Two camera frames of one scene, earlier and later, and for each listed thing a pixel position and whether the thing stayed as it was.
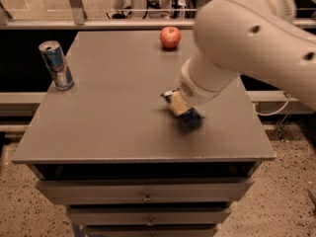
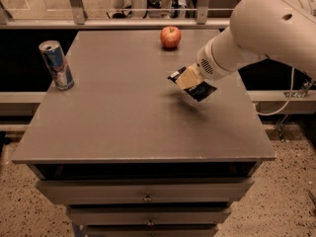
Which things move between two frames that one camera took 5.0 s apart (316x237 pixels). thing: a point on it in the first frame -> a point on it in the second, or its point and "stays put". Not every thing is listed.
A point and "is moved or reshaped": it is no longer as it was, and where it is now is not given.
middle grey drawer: (147, 216) stays put
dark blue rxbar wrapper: (191, 117) is moved or reshaped
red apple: (170, 37) stays put
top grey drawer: (202, 191) stays put
